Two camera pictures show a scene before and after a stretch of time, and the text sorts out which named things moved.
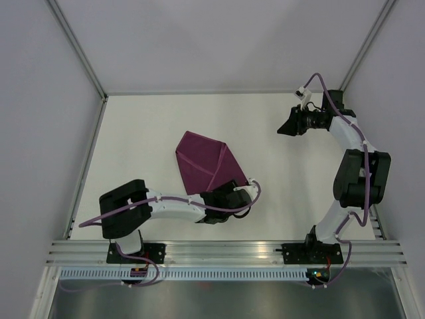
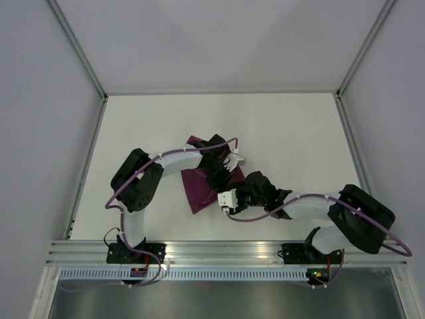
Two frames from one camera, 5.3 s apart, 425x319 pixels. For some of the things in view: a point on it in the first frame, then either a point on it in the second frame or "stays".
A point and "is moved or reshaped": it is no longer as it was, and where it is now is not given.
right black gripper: x=293 y=126 to x=240 y=207
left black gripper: x=228 y=189 to x=220 y=184
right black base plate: x=311 y=253 stays
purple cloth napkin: x=206 y=163 is moved or reshaped
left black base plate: x=156 y=252 stays
